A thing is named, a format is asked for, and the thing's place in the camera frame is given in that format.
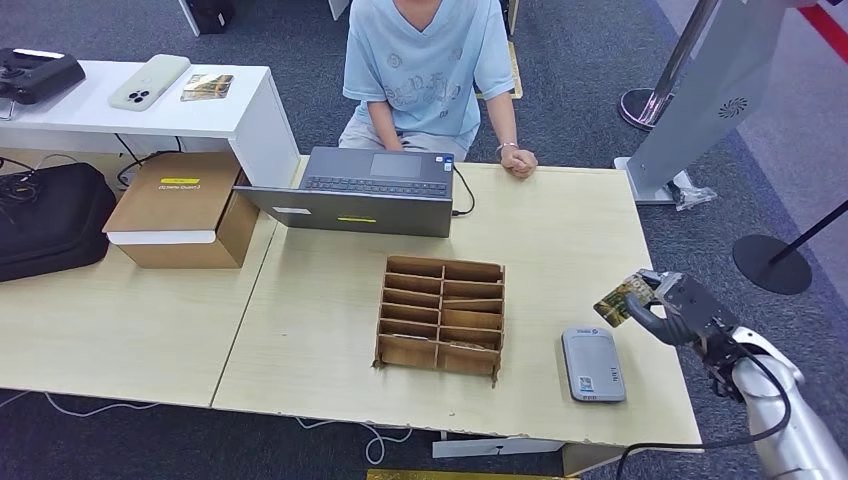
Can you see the person's left hand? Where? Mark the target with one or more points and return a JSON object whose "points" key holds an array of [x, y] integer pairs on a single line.
{"points": [[518, 163]]}

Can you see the black stanchion post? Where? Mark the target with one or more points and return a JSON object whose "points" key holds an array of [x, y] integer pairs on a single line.
{"points": [[770, 266]]}

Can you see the white smartphone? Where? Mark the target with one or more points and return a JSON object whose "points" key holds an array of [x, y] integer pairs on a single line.
{"points": [[149, 82]]}

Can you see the brown cardboard box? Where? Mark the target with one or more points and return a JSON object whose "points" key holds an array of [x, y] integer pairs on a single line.
{"points": [[175, 212]]}

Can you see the chrome stanchion post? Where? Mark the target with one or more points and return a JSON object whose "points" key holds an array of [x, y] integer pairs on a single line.
{"points": [[677, 53]]}

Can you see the grey card reader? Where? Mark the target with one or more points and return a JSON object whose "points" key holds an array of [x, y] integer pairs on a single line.
{"points": [[591, 364]]}

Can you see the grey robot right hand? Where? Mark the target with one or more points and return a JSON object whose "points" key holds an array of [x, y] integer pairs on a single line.
{"points": [[652, 324]]}

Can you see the person's left forearm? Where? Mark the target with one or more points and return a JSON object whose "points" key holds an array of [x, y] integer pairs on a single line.
{"points": [[503, 122]]}

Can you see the person's right forearm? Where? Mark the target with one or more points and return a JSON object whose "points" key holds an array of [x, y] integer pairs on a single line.
{"points": [[383, 126]]}

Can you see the person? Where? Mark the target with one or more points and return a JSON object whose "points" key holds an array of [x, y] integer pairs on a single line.
{"points": [[424, 66]]}

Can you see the silver kiosk stand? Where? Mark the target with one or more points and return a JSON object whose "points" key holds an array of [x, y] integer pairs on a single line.
{"points": [[712, 86]]}

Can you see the clear plastic bag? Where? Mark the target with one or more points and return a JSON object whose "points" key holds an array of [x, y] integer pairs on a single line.
{"points": [[690, 197]]}

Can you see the cardboard slotted card organizer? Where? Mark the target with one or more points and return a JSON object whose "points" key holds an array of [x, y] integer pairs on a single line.
{"points": [[442, 311]]}

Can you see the white side shelf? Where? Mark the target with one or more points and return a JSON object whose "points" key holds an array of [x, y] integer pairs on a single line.
{"points": [[255, 132]]}

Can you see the white table bracket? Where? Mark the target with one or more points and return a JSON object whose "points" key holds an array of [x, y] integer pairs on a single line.
{"points": [[490, 448]]}

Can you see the black controller device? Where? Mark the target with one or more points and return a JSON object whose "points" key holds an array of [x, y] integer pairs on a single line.
{"points": [[36, 75]]}

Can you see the grey open laptop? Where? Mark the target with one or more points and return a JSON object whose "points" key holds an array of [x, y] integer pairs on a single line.
{"points": [[371, 212]]}

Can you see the black cabinet with white frame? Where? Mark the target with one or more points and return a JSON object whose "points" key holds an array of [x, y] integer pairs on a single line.
{"points": [[210, 13]]}

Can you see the black soft bag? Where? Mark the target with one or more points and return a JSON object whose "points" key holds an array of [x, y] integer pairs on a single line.
{"points": [[53, 225]]}

